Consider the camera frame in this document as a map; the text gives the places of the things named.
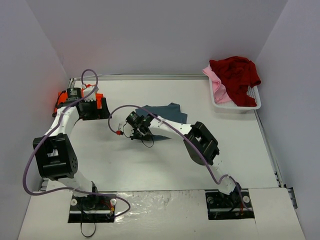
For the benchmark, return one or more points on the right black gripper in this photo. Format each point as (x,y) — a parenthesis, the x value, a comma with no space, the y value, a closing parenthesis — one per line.
(136,132)

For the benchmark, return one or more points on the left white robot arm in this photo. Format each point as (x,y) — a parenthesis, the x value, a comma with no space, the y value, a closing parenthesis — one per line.
(55,157)

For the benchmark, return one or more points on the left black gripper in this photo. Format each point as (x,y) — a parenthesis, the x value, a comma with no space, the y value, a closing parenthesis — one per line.
(93,113)

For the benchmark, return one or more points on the blue-grey t shirt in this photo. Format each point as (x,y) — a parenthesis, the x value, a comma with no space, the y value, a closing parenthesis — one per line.
(171,112)

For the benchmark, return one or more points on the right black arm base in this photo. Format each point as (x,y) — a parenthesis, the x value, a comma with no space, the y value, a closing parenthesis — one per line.
(228,207)

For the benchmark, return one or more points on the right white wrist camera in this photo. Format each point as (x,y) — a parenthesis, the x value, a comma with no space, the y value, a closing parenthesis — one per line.
(121,129)

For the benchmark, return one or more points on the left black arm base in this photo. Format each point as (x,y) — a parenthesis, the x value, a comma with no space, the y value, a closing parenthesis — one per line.
(92,209)

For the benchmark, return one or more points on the pink t shirt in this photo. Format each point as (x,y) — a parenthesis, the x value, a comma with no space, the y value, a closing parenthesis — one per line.
(219,91)

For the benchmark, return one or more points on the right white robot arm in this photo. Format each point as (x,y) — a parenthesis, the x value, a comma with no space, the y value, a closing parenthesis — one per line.
(200,144)

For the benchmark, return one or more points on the dark red t shirt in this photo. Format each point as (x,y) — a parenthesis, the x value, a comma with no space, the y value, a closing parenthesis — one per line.
(237,74)

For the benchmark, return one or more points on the orange t shirt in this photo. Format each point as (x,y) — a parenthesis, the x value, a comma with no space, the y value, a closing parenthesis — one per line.
(62,97)

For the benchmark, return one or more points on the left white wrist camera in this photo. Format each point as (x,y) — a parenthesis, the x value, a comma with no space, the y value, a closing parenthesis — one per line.
(89,91)

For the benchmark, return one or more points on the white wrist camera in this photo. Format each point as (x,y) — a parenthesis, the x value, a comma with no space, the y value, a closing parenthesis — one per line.
(121,129)
(89,91)

